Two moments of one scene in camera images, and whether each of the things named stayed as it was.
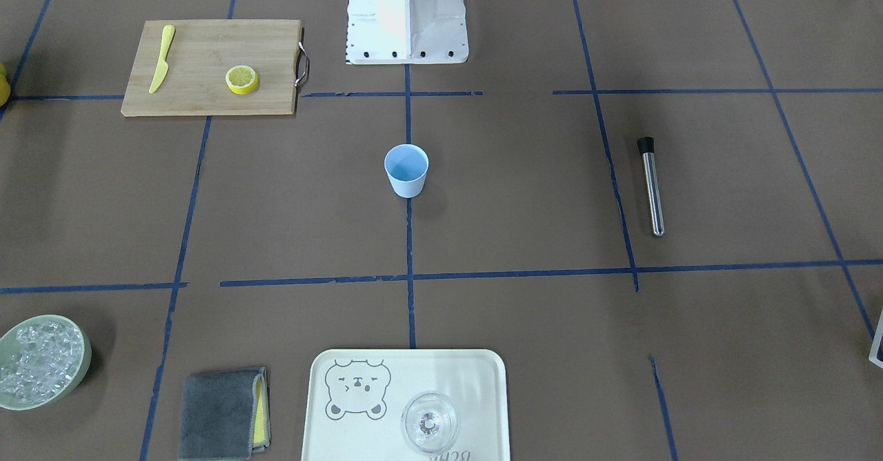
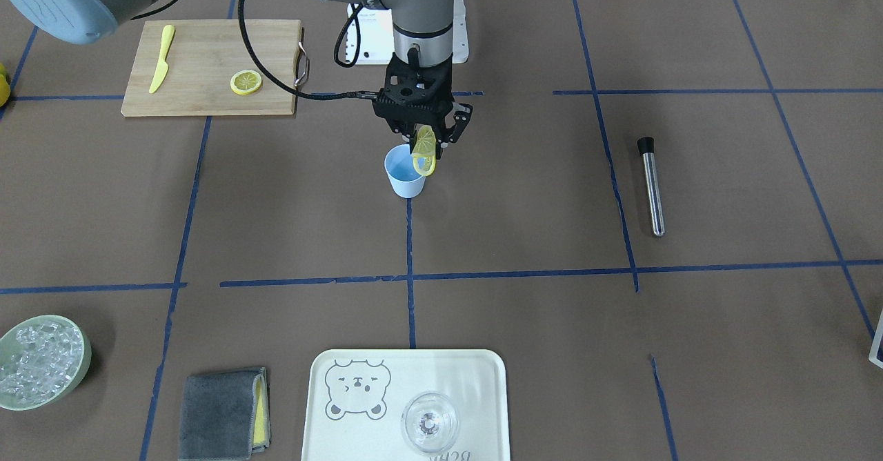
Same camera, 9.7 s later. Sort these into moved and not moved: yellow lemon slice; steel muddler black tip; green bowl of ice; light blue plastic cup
Moved: yellow lemon slice
Not moved: steel muddler black tip; green bowl of ice; light blue plastic cup
